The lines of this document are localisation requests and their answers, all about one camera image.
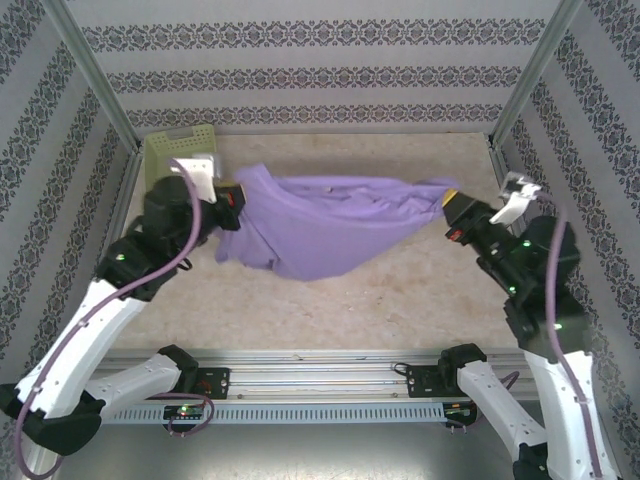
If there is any green plastic basket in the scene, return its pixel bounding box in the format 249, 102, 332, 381
144, 124, 219, 189

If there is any purple t-shirt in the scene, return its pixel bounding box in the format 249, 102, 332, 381
215, 162, 459, 284

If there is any circuit board with green light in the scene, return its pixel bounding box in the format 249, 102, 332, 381
163, 404, 207, 421

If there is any grey metal shelf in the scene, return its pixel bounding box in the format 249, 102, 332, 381
19, 422, 619, 480

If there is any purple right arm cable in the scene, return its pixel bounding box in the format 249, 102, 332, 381
449, 187, 604, 480

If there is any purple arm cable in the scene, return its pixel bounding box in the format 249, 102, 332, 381
449, 187, 604, 480
14, 158, 217, 476

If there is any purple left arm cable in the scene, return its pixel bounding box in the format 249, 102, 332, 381
14, 158, 217, 476

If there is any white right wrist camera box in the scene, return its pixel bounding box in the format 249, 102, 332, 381
488, 171, 544, 226

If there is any aluminium side rail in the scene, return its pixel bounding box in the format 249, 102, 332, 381
107, 147, 146, 251
487, 142, 511, 181

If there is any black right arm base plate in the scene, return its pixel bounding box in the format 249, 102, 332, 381
405, 364, 451, 400

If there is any aluminium frame post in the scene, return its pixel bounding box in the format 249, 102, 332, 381
47, 0, 141, 151
492, 0, 586, 149

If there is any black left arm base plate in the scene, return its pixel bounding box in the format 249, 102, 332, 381
194, 367, 232, 401

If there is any aluminium mounting rail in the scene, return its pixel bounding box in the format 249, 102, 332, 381
49, 349, 586, 401

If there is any white slotted cable duct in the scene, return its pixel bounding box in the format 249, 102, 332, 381
99, 403, 446, 424

